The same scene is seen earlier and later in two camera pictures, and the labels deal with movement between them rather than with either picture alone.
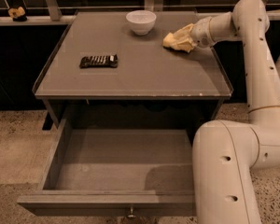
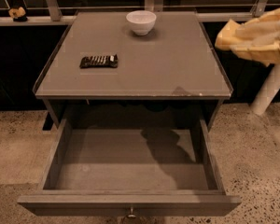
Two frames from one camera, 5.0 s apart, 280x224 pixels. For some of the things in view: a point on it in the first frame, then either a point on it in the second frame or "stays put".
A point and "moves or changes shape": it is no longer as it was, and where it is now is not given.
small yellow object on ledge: (16, 12) stays put
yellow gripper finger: (185, 32) -> (266, 25)
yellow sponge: (171, 41) moves or changes shape
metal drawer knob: (132, 216) stays put
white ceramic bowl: (141, 21) stays put
